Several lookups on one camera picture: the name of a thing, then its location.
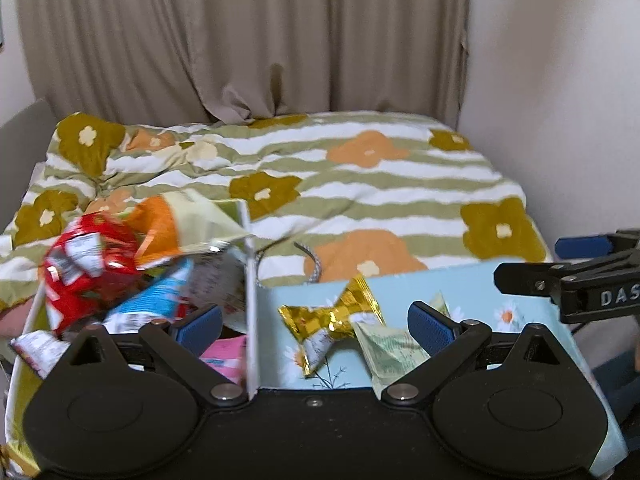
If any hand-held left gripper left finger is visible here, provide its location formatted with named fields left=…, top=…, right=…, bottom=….
left=60, top=304, right=251, bottom=403

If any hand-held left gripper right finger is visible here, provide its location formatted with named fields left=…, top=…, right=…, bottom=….
left=381, top=301, right=581, bottom=403

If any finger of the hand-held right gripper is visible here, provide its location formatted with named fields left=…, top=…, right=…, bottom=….
left=555, top=229, right=640, bottom=261
left=493, top=250, right=640, bottom=296

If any pink striped snack packet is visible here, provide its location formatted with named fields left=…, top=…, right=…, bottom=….
left=200, top=335, right=248, bottom=383

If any pale green snack packet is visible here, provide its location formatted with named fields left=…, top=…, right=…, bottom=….
left=352, top=292, right=453, bottom=396

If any white barcode snack packet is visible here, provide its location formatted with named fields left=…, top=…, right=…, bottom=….
left=187, top=247, right=248, bottom=333

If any light blue floral tray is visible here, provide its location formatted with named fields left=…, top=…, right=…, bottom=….
left=252, top=240, right=630, bottom=480

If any light blue snack packet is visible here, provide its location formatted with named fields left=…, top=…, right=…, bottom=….
left=102, top=257, right=196, bottom=333

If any gold snack packet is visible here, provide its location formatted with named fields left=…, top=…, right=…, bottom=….
left=278, top=276, right=386, bottom=378

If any orange snack packet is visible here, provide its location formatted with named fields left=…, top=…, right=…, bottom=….
left=122, top=191, right=251, bottom=273

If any red snack packet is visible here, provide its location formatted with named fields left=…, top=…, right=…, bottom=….
left=42, top=212, right=151, bottom=336

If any white red-edged snack packet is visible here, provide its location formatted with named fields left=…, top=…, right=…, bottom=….
left=9, top=330, right=71, bottom=381

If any blue denim cloth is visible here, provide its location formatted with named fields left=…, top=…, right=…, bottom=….
left=590, top=325, right=640, bottom=421

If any striped floral blanket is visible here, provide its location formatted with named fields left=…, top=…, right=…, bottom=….
left=0, top=110, right=553, bottom=311

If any grey upholstered furniture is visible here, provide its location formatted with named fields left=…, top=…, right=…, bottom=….
left=0, top=100, right=58, bottom=233

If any beige curtain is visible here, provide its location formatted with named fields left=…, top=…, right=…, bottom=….
left=15, top=0, right=473, bottom=126

